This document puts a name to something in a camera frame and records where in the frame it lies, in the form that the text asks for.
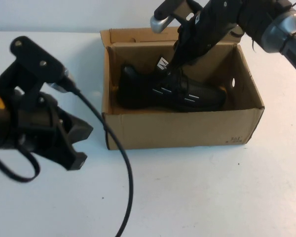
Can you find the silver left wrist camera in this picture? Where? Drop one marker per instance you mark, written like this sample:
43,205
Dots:
61,84

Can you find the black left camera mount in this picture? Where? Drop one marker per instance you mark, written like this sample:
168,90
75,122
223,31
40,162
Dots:
34,54

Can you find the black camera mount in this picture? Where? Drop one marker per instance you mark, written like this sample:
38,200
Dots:
177,10
34,54

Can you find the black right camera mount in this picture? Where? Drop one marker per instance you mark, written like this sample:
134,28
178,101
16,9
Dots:
177,10

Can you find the black knit sneaker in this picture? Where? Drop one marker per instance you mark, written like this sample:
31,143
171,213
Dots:
175,98

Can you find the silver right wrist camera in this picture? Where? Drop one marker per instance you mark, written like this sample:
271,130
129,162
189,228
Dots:
159,23

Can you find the brown cardboard shoe box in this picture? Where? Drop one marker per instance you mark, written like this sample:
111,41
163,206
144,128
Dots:
187,128

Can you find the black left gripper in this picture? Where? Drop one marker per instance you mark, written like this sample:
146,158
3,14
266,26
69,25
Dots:
34,123

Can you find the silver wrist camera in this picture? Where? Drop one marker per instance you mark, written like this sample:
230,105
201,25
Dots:
159,23
61,84

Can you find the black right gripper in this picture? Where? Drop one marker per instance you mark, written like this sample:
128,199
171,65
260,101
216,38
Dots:
207,27

